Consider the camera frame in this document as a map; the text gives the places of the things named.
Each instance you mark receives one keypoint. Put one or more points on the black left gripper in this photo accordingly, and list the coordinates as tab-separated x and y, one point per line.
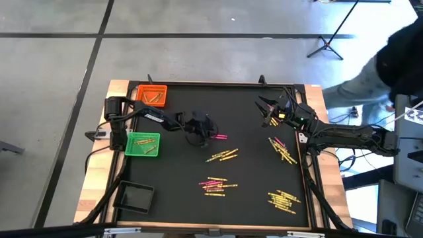
198	122

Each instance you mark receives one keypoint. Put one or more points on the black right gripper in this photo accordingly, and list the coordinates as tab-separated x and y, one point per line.
291	114

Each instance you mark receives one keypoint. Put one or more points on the pink crayon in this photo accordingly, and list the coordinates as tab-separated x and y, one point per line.
219	135
220	138
209	182
279	142

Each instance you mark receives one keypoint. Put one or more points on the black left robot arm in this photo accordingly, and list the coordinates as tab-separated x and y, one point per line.
155	116

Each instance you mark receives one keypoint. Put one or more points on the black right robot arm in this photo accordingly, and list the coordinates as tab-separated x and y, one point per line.
347	135

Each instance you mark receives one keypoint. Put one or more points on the centre yellow sticks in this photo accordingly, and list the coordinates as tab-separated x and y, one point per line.
215	158

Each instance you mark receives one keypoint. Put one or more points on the orange plastic basket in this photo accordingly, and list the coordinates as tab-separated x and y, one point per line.
155	88

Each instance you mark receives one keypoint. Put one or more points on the green plastic basket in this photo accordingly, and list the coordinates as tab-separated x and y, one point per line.
130	150

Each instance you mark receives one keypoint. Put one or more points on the black tripod stand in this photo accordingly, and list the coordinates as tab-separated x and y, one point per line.
326	43

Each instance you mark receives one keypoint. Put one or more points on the black plastic tray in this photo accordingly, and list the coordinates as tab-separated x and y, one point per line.
133	198

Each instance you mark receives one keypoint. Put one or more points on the person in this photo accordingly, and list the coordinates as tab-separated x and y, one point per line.
403	66

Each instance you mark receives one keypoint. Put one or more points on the white printed paper tag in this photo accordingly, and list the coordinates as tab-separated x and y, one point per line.
414	115

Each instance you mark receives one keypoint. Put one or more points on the grey desk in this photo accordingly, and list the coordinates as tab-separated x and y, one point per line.
406	158

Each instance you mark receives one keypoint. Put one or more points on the grey cabinet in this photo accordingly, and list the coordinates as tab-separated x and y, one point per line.
393	205

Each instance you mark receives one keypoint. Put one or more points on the black rig beam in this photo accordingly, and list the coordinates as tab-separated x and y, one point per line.
49	231

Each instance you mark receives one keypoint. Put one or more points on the grey laptop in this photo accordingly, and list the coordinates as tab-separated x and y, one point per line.
418	215

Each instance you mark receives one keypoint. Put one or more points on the grey floor object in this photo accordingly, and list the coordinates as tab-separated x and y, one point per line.
10	147

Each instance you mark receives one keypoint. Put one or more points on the black camera post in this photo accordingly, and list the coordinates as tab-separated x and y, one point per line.
150	80
262	81

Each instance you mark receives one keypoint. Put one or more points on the black table edge frame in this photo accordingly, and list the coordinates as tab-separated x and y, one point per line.
215	83

